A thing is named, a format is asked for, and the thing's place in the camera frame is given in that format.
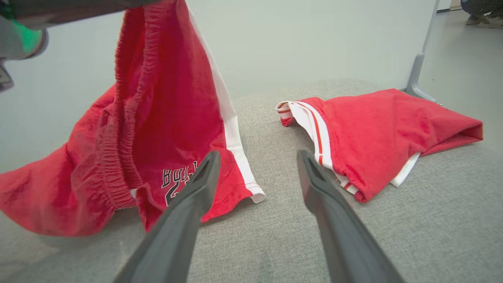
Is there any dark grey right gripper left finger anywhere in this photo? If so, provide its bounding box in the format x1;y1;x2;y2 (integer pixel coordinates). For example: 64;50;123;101
114;151;221;283

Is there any red basketball jersey number 23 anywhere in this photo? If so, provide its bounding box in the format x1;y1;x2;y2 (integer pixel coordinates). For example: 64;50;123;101
276;88;484;203

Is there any grey partition post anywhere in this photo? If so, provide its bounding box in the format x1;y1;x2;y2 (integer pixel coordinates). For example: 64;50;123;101
405;0;442;107

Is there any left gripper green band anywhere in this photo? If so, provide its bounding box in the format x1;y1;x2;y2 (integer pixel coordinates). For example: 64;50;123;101
0;0;162;93

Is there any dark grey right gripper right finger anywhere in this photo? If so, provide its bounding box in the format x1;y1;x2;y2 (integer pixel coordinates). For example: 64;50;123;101
297;149;405;283

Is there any red basketball shorts white stripe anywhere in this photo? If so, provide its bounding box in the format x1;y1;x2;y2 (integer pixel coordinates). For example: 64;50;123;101
0;0;266;237

